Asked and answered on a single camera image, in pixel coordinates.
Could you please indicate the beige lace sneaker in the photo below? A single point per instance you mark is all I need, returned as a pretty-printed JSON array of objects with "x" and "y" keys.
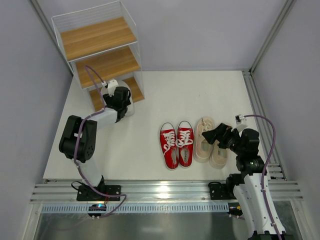
[
  {"x": 218, "y": 157},
  {"x": 202, "y": 149}
]

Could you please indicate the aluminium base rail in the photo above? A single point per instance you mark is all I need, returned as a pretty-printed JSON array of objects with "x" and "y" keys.
[{"x": 152, "y": 191}]

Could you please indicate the right aluminium frame post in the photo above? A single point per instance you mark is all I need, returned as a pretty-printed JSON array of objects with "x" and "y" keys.
[{"x": 279, "y": 21}]

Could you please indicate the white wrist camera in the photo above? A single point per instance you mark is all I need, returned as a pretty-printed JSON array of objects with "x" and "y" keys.
[
  {"x": 241, "y": 123},
  {"x": 111, "y": 84}
]

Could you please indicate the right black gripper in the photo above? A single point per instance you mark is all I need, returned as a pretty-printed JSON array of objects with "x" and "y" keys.
[{"x": 223, "y": 136}]

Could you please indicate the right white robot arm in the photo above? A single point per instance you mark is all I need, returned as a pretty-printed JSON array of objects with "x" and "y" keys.
[{"x": 250, "y": 185}]

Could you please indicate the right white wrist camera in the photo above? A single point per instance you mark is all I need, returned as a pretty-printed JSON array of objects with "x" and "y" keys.
[{"x": 241, "y": 123}]

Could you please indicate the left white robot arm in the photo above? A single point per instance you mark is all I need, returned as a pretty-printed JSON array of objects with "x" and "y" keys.
[{"x": 67, "y": 144}]

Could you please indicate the left aluminium frame post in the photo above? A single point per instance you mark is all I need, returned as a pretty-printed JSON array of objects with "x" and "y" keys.
[{"x": 42, "y": 18}]

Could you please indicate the white sneaker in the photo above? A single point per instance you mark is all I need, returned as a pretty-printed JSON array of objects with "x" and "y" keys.
[
  {"x": 130, "y": 110},
  {"x": 121, "y": 83}
]

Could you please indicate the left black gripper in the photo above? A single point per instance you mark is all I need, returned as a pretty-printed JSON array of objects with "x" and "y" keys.
[{"x": 124, "y": 100}]

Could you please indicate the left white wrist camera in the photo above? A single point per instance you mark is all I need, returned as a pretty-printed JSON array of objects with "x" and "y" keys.
[{"x": 111, "y": 84}]

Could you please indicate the aluminium frame post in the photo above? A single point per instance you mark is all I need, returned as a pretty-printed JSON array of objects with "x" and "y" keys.
[
  {"x": 42, "y": 18},
  {"x": 279, "y": 21}
]

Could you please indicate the grey slotted cable duct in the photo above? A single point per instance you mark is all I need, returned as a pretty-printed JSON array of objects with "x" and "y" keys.
[{"x": 135, "y": 208}]

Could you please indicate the red sneaker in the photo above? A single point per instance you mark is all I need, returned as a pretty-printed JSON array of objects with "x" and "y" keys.
[
  {"x": 185, "y": 143},
  {"x": 167, "y": 139}
]

